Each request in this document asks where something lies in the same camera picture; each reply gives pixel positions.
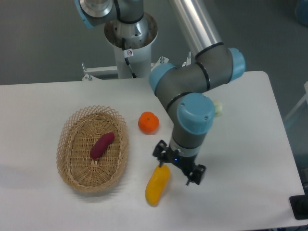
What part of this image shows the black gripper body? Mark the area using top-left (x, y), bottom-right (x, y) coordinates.
top-left (166, 147), bottom-right (196, 177)

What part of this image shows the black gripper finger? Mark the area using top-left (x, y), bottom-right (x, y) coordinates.
top-left (152, 140), bottom-right (168, 167)
top-left (186, 165), bottom-right (206, 185)

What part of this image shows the purple sweet potato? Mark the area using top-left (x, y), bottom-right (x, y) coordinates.
top-left (90, 132), bottom-right (115, 159)

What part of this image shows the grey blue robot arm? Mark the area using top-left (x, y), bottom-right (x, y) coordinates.
top-left (75, 0), bottom-right (245, 184)

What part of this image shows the woven wicker basket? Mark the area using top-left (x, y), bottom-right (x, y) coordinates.
top-left (56, 105), bottom-right (129, 193)

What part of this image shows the orange tangerine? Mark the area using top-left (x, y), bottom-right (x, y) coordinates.
top-left (138, 112), bottom-right (159, 134)

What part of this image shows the yellow mango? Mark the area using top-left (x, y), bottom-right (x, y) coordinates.
top-left (145, 165), bottom-right (170, 207)

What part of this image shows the green bok choy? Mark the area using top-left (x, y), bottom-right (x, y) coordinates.
top-left (213, 100), bottom-right (223, 117)

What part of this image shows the black device at edge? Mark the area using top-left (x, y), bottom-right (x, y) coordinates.
top-left (289, 195), bottom-right (308, 220)

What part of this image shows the white clamp bracket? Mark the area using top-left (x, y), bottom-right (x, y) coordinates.
top-left (182, 51), bottom-right (192, 67)

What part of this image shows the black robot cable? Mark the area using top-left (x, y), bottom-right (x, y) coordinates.
top-left (121, 38), bottom-right (138, 79)

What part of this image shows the white frame right edge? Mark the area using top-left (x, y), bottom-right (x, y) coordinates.
top-left (283, 82), bottom-right (308, 127)

